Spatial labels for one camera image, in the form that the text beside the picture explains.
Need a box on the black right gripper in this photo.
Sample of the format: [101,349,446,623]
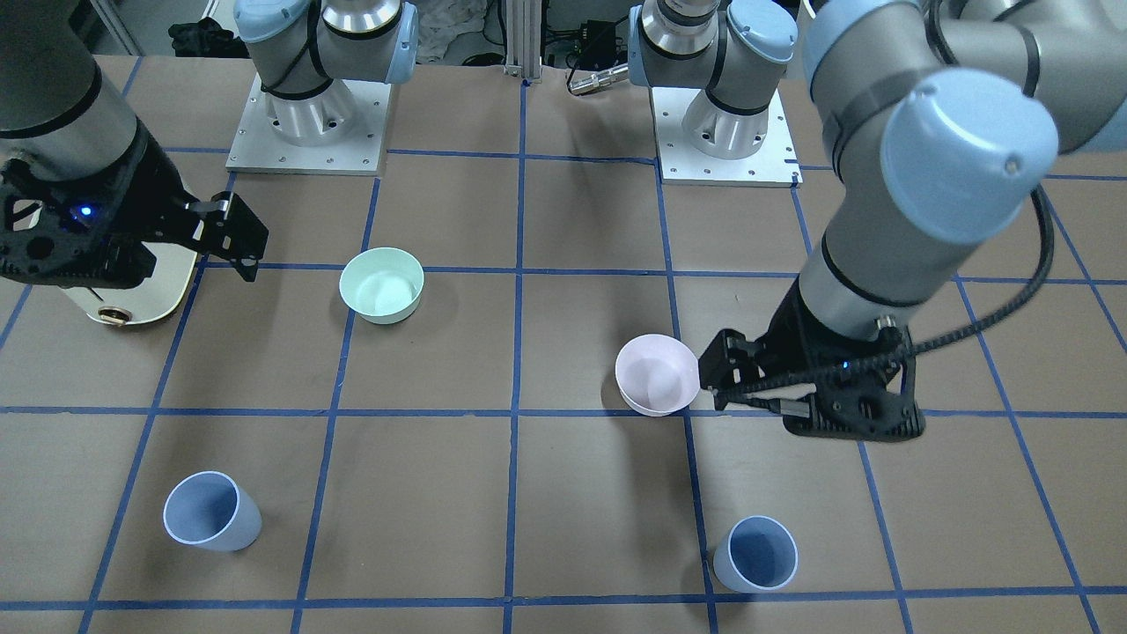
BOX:
[1,123,269,291]

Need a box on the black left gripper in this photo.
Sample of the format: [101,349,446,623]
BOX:
[699,284,926,441]

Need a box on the blue cup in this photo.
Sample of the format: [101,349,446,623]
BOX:
[162,472,261,551]
[711,515,799,593]

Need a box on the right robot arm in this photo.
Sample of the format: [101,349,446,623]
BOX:
[1,1,419,291]

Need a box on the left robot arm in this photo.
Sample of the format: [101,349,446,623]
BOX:
[628,1,1126,443]

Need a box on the cream toaster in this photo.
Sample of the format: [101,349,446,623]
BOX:
[61,242,197,328]

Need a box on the pink bowl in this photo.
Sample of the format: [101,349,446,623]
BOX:
[615,334,701,417]

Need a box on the green bowl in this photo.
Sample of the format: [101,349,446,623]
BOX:
[338,247,425,325]

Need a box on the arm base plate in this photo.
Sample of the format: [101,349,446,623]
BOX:
[651,87,804,188]
[225,77,394,177]

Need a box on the aluminium frame post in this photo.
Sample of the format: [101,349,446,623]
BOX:
[498,0,543,84]

